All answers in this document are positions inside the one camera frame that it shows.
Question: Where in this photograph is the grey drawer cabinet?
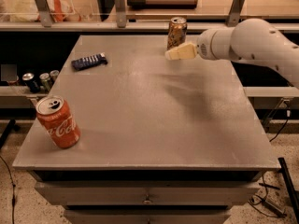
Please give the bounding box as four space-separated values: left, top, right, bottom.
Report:
31 170 265 224

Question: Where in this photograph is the green can on shelf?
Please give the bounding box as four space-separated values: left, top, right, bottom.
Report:
39 73 52 91

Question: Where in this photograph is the white orange plastic bag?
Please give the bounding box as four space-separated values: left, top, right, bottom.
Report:
1 0 80 26

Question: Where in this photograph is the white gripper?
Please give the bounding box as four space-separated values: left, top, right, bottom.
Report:
165 28 233 60

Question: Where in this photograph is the black cable on right floor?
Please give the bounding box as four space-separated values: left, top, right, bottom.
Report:
248 101 292 218

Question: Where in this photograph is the dark can on shelf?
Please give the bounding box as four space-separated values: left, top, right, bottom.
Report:
22 73 40 93

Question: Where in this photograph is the black bar right floor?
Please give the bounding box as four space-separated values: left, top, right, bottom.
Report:
278 157 299 224

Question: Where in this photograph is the right metal rail bracket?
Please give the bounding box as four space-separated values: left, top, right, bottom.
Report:
225 0 245 27

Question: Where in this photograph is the orange patterned drink can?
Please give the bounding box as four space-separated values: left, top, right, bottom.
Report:
167 17 187 49

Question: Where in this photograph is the left metal rail bracket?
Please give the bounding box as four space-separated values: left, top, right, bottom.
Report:
35 0 54 27

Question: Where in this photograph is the middle metal rail bracket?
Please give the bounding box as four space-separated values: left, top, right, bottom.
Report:
114 0 127 28

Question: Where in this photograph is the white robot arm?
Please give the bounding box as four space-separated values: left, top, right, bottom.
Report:
165 19 299 88

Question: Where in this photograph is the metal drawer handle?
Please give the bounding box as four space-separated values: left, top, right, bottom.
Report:
143 195 152 205

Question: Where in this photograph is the metal rail bracket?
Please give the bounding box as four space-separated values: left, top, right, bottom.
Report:
35 0 54 27
114 0 127 28
225 0 245 27

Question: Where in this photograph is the black cable on floor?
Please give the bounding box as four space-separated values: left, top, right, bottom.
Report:
248 101 292 218
0 155 17 224

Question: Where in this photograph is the black cable on left floor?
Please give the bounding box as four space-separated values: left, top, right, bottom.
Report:
0 155 17 224

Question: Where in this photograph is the silver can on shelf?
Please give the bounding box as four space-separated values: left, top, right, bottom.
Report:
50 70 59 82

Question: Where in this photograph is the red coke can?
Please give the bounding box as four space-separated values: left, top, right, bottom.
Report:
36 96 80 148

